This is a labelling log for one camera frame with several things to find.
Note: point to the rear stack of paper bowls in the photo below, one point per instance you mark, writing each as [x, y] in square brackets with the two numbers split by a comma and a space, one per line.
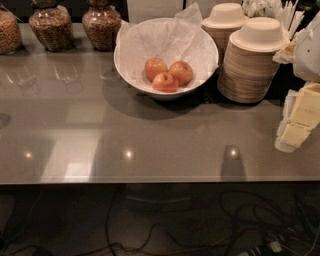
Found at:
[224, 19]

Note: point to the middle glass cereal jar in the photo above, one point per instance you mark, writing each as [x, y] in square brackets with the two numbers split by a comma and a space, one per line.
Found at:
[52, 25]

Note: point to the front stack of paper bowls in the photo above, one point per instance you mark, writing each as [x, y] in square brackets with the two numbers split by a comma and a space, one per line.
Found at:
[248, 67]

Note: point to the right glass cereal jar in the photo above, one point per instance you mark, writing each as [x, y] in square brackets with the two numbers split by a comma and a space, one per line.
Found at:
[101, 23]

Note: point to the white paper bowl liner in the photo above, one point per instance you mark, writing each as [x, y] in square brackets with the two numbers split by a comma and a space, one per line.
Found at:
[166, 43]

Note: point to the glass cereal jar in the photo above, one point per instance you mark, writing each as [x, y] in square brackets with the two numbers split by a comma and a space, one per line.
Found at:
[101, 23]
[52, 25]
[10, 34]

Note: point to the left red apple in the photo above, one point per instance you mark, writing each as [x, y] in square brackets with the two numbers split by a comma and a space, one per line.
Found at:
[154, 66]

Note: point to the right red apple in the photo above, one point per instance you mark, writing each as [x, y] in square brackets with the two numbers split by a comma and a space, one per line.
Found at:
[182, 71]

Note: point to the large white bowl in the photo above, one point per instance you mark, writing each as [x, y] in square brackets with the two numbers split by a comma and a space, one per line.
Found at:
[133, 75]

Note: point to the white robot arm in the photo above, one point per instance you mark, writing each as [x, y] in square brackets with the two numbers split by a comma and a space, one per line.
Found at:
[303, 52]

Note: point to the left glass cereal jar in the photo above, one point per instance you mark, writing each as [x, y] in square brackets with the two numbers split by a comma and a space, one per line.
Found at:
[10, 34]

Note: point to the white power adapter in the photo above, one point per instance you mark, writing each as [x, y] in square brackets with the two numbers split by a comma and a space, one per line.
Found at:
[275, 247]

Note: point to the front red apple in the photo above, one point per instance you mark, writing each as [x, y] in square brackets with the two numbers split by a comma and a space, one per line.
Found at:
[165, 82]

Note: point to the white plastic cutlery bundle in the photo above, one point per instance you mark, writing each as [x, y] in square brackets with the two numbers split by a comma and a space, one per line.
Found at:
[284, 11]

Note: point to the stack of paper bowls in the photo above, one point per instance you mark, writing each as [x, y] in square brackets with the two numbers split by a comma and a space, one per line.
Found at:
[248, 67]
[224, 19]

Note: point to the red apple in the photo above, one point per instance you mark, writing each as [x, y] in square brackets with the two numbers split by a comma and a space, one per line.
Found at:
[165, 82]
[154, 66]
[182, 71]

